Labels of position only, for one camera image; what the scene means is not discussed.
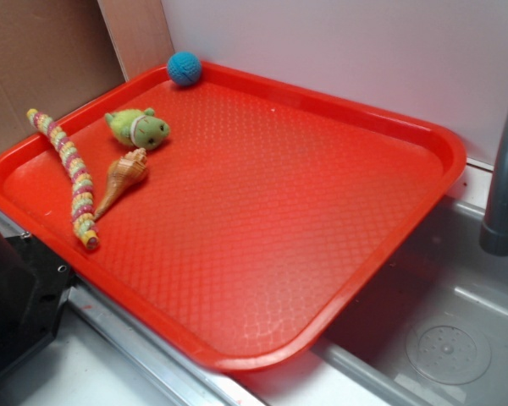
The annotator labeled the red plastic tray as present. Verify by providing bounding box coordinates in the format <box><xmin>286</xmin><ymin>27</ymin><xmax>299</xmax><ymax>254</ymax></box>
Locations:
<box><xmin>0</xmin><ymin>63</ymin><xmax>467</xmax><ymax>371</ymax></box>

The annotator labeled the orange conch seashell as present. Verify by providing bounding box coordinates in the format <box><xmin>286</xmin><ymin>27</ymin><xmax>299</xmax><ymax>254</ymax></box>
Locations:
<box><xmin>94</xmin><ymin>148</ymin><xmax>148</xmax><ymax>220</ymax></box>

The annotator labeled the green plush turtle toy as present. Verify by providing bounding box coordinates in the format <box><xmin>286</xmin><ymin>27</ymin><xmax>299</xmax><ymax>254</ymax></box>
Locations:
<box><xmin>104</xmin><ymin>107</ymin><xmax>170</xmax><ymax>151</ymax></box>

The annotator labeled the blue crocheted ball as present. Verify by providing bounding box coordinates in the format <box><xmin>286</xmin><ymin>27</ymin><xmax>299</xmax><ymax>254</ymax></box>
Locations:
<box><xmin>167</xmin><ymin>52</ymin><xmax>202</xmax><ymax>87</ymax></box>

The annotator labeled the grey toy sink basin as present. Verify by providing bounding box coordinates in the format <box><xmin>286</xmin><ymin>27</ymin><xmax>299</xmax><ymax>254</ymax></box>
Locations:
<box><xmin>240</xmin><ymin>198</ymin><xmax>508</xmax><ymax>405</ymax></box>

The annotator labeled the brown cardboard panel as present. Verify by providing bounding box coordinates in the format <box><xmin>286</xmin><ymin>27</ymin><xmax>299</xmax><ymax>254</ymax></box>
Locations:
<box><xmin>0</xmin><ymin>1</ymin><xmax>174</xmax><ymax>153</ymax></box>

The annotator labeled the multicolored braided rope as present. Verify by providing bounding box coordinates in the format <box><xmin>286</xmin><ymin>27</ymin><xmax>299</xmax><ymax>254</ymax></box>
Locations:
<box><xmin>26</xmin><ymin>108</ymin><xmax>100</xmax><ymax>251</ymax></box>

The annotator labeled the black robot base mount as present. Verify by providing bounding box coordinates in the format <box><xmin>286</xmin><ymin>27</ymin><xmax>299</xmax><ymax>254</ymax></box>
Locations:
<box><xmin>0</xmin><ymin>232</ymin><xmax>71</xmax><ymax>378</ymax></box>

